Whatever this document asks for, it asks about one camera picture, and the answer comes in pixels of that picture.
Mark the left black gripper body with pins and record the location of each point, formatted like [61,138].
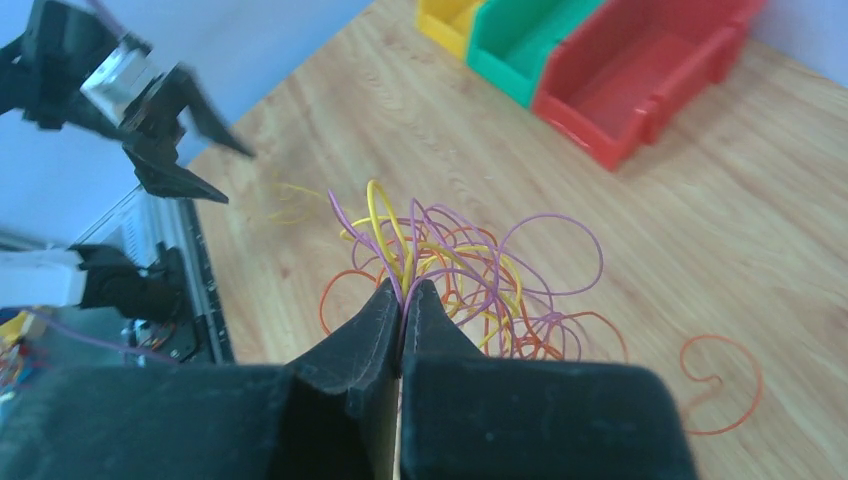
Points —
[69,65]

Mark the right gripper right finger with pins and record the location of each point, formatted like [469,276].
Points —
[469,416]

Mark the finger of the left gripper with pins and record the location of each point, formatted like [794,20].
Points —
[160,176]
[206,118]

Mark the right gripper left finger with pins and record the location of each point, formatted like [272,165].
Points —
[329,414]

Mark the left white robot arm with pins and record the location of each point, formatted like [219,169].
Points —
[90,275]

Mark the yellow plastic bin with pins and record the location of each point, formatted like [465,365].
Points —
[449,23]

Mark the green plastic bin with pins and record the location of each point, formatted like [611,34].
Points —
[511,40]

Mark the red plastic bin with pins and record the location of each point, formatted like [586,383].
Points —
[617,81]

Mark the aluminium frame rail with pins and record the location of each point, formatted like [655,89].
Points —
[140,222]

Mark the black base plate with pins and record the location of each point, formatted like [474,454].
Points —
[198,333]

